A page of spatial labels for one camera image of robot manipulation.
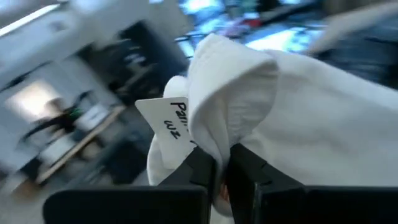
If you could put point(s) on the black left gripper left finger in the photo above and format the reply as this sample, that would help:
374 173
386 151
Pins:
199 171

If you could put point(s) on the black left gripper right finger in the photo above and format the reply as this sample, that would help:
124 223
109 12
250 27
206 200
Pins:
245 174

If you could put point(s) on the white shirt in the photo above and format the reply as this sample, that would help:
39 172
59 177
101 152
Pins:
311 124

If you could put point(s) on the dark blue plaid shirt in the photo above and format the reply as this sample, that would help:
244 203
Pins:
357 56

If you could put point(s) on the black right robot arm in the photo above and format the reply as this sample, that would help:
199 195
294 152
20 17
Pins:
53 123

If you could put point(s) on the white handwritten paper tag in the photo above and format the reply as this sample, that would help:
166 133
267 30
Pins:
168 130

